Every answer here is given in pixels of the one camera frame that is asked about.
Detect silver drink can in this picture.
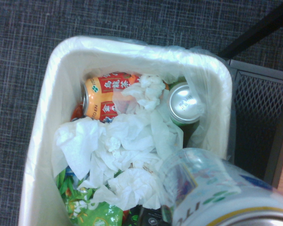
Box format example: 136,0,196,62
159,147,283,226

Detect crumpled white tissue paper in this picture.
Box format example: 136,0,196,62
54,74,187,211

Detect orange tea can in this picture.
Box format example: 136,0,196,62
81,72,170,124

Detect reddish wood coffee table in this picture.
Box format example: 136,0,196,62
216,0,283,189

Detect green snack packet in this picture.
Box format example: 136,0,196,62
54,166,126,226

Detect green drink can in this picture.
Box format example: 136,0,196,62
167,80,206,142

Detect cream plastic trash bin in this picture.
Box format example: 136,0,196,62
17,35,234,226

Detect black wrapper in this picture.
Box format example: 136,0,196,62
128,204,173,226

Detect clear plastic bin liner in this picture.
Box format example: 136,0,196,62
17,35,238,226

